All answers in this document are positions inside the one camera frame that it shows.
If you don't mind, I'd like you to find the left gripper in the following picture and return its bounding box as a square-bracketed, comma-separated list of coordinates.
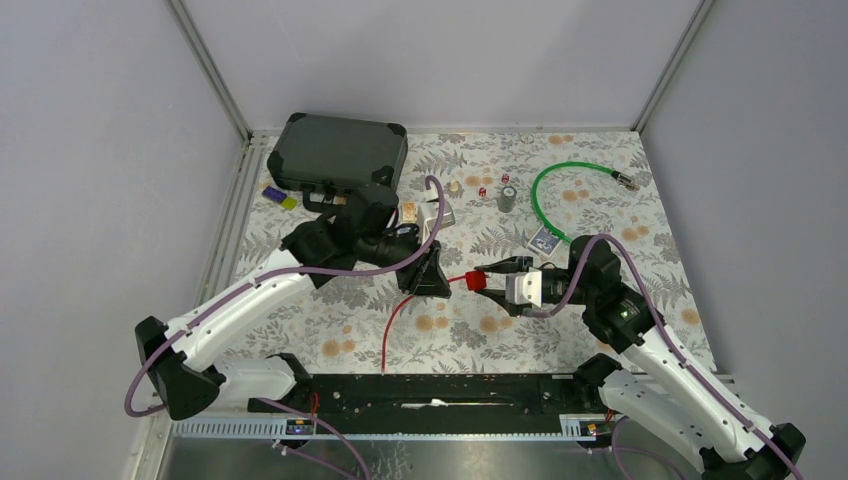
[358, 223, 453, 298]

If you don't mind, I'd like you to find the red cable lock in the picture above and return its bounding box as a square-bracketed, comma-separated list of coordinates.
[378, 276, 490, 374]

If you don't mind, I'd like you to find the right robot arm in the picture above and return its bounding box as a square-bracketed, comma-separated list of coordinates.
[466, 234, 806, 479]

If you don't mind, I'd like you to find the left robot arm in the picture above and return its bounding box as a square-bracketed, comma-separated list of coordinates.
[124, 175, 451, 420]

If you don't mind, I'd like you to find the blue-backed playing card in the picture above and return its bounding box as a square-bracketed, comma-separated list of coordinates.
[526, 225, 563, 258]

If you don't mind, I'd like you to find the grey patterned cylinder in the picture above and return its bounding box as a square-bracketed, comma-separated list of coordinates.
[497, 185, 517, 213]

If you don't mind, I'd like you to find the yellow-green toy brick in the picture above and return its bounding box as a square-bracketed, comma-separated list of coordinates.
[280, 197, 297, 210]

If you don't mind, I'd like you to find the dark green carrying case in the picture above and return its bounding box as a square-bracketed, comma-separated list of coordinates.
[266, 112, 408, 213]

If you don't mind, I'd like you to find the blue toy brick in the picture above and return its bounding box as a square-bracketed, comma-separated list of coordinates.
[261, 186, 287, 204]

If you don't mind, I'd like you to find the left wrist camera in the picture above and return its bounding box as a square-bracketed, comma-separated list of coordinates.
[416, 199, 456, 237]

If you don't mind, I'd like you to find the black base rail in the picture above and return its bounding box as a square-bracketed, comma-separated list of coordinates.
[247, 354, 609, 437]

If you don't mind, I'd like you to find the green cable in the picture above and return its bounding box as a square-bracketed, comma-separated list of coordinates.
[529, 160, 643, 245]

